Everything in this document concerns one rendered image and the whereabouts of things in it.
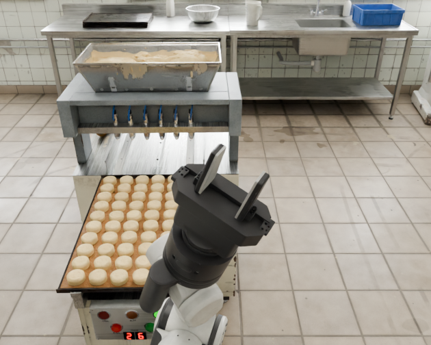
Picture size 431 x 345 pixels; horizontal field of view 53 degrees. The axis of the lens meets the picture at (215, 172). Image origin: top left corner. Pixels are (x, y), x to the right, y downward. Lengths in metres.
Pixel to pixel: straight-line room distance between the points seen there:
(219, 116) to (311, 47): 2.61
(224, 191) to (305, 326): 1.91
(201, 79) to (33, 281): 1.59
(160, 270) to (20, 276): 2.25
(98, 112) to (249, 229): 1.44
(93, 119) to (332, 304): 1.56
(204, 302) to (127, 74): 1.25
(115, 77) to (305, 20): 3.16
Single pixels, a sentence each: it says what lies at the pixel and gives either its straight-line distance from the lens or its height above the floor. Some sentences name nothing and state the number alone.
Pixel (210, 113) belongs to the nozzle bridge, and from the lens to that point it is 1.80.
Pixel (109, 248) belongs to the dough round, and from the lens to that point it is 1.38.
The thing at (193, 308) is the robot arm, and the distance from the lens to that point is 0.61.
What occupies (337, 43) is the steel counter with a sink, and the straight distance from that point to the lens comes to 4.37.
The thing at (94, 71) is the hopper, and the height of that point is 1.28.
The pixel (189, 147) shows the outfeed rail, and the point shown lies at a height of 0.90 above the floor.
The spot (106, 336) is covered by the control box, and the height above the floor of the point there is 0.72.
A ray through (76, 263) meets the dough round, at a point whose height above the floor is 0.92.
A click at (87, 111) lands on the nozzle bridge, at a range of 1.87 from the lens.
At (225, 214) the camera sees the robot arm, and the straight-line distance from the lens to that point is 0.47.
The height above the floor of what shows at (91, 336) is 0.68.
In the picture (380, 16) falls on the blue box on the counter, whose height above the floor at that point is 0.96.
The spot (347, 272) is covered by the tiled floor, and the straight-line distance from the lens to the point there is 2.69.
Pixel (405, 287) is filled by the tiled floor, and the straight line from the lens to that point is 2.71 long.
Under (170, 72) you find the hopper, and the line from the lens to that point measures 1.70.
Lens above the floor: 1.81
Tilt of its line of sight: 31 degrees down
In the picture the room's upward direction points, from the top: straight up
